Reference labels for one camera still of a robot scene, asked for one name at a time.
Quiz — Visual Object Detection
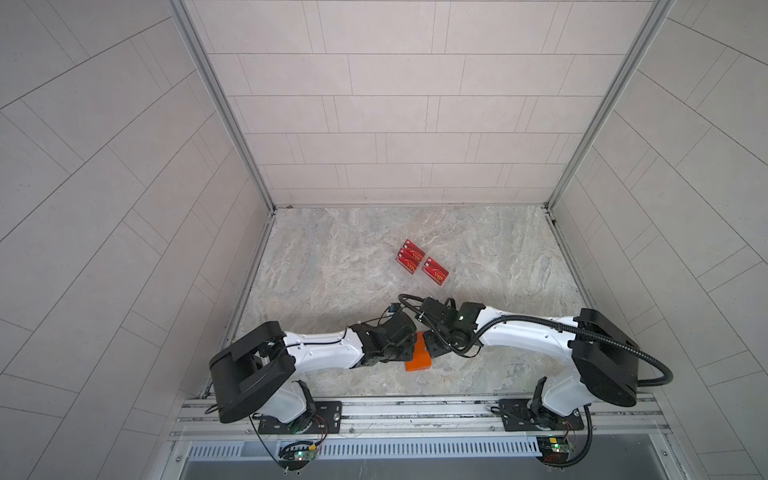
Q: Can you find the aluminium corner post left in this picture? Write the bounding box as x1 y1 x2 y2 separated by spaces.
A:
167 0 277 216

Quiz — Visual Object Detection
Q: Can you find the aluminium corner post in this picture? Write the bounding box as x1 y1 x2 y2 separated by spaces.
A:
167 0 277 216
545 0 675 213

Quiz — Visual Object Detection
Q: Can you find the red card stack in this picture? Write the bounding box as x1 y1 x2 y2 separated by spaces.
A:
421 257 449 286
396 239 425 274

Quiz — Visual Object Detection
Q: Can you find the vent grille strip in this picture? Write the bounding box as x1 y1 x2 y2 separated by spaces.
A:
187 437 542 461

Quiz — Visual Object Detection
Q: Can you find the red card left stack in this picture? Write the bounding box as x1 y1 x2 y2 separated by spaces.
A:
396 239 425 274

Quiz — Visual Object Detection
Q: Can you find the red card right stack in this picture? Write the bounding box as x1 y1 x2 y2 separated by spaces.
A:
421 257 449 286

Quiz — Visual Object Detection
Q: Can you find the left circuit board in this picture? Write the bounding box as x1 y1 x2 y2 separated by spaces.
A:
278 440 319 471

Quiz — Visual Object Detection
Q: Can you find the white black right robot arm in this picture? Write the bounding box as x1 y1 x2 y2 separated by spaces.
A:
410 298 639 424

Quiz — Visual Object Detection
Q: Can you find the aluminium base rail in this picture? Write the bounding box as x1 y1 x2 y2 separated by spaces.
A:
170 394 671 441

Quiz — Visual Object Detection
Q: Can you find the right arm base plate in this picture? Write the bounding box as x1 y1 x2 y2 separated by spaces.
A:
492 399 585 432

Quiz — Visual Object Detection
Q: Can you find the aluminium corner post right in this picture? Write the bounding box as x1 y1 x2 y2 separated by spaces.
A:
545 0 675 213

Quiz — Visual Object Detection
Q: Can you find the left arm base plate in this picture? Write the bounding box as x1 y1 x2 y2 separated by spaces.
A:
255 401 343 435

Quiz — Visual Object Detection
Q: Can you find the black corrugated cable conduit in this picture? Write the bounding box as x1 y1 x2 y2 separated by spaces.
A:
397 292 674 469

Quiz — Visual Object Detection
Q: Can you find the orange card holder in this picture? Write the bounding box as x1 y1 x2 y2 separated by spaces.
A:
405 332 432 372

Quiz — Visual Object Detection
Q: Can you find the circuit board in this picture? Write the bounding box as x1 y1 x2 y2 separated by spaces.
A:
278 440 319 471
536 436 574 465

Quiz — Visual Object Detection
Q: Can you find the right circuit board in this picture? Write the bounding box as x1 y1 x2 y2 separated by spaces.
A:
536 436 574 465

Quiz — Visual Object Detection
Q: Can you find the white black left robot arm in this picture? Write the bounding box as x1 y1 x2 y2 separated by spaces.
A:
209 311 417 425

